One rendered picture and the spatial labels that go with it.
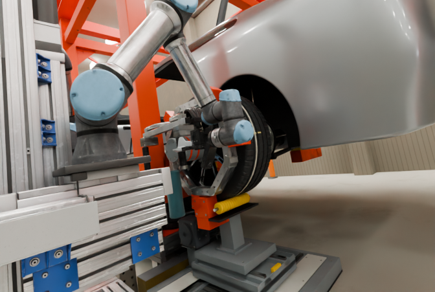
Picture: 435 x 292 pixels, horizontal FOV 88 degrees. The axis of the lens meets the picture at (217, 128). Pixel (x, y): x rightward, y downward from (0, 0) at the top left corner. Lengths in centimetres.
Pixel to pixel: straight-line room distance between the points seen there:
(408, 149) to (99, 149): 489
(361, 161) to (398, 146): 64
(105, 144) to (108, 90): 18
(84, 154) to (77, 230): 23
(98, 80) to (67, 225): 32
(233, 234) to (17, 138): 111
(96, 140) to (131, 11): 136
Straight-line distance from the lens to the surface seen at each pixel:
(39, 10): 116
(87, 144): 75
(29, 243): 59
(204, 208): 131
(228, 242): 149
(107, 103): 61
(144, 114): 164
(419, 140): 510
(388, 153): 518
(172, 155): 123
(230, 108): 78
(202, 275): 156
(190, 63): 91
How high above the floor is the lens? 79
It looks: 7 degrees up
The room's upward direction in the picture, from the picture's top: 9 degrees counter-clockwise
